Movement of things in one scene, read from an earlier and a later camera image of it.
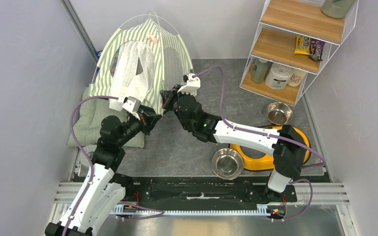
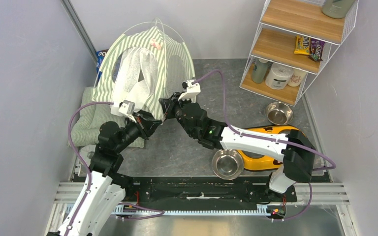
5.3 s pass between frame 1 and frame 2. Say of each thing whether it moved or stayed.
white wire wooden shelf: stayed
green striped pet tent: stayed
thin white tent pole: moved
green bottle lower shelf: stayed
